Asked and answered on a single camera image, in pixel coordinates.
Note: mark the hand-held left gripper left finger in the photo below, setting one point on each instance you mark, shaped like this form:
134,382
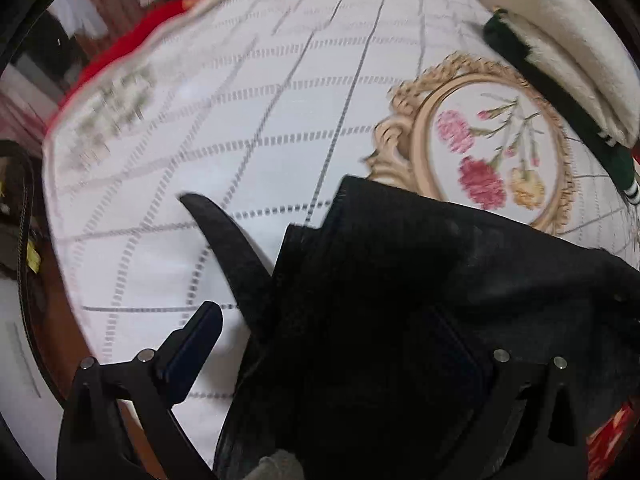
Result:
192,355

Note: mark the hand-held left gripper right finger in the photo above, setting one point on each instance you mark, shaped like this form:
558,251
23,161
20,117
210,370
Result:
506,377

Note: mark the black leather jacket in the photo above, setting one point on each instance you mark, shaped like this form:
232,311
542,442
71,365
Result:
375,285

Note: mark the white flat object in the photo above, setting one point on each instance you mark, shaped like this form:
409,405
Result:
25,360

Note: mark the dark bag with yellow tags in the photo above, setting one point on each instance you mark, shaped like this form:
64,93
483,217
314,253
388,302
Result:
15,210

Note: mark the white diamond-pattern floral cloth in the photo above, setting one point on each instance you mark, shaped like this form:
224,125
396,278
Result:
225,125

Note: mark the green garment with striped cuff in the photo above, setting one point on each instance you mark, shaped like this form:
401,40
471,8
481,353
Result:
550,95

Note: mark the white fluffy folded garment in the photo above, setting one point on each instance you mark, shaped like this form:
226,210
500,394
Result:
550,10

